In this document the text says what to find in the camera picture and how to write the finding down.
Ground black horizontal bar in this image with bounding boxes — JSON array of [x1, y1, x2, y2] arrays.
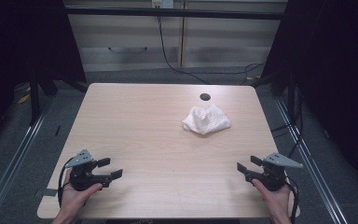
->
[[64, 7, 288, 21]]

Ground black curtain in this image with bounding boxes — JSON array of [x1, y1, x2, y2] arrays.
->
[[0, 0, 88, 150], [260, 0, 358, 195]]

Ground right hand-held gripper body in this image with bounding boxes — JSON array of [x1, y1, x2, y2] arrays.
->
[[244, 152, 304, 191]]

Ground person's right hand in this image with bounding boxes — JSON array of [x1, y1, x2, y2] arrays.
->
[[251, 178, 291, 216]]

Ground yellow floor tape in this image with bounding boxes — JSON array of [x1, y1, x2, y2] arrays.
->
[[16, 92, 32, 105]]

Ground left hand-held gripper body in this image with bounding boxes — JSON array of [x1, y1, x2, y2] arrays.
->
[[64, 148, 112, 191]]

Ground person's left hand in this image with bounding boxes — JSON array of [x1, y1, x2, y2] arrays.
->
[[60, 168, 103, 216]]

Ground metal floor rail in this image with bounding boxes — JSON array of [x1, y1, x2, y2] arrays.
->
[[0, 104, 52, 224], [274, 97, 351, 224]]

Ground left hand-held gripper cable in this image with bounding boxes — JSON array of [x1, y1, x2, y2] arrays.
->
[[57, 158, 73, 208]]

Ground white wall socket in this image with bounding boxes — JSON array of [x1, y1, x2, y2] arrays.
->
[[151, 0, 175, 9]]

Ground wooden wall post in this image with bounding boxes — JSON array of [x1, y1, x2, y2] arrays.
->
[[178, 1, 186, 68]]

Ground right hand-held gripper cable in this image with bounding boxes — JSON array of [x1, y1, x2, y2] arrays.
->
[[286, 181, 301, 224]]

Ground white patterned cloth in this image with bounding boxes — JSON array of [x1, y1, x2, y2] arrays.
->
[[182, 104, 232, 135]]

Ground black metal stand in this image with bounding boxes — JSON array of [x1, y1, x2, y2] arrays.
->
[[28, 78, 42, 126]]

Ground hand-held gripper cable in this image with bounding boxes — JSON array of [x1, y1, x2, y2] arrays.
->
[[286, 181, 301, 224], [57, 158, 73, 208]]

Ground long black wall cable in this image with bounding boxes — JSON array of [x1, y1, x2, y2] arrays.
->
[[157, 15, 266, 86]]

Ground black floor cables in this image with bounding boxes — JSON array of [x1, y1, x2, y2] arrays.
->
[[269, 85, 306, 158]]

